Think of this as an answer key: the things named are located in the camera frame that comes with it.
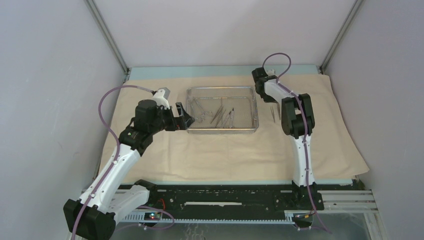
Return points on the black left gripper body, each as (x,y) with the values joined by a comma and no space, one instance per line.
(165,120)

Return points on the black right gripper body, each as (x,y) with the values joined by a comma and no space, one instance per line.
(265,97)

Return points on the thin metal needle tweezers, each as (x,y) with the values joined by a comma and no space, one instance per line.
(274,115)

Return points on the beige cloth wrap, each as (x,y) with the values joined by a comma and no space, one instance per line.
(263,157)

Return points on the metal surgical instrument tray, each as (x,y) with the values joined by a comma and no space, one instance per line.
(203,103)

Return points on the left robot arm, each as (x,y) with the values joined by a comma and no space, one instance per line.
(97,212)

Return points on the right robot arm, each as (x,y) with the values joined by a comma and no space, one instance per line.
(297,121)

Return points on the metal surgical forceps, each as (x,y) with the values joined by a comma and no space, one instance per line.
(225,119)

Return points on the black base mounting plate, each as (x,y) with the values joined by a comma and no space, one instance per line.
(277,196)

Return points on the aluminium frame rail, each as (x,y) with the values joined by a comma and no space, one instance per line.
(336,200)

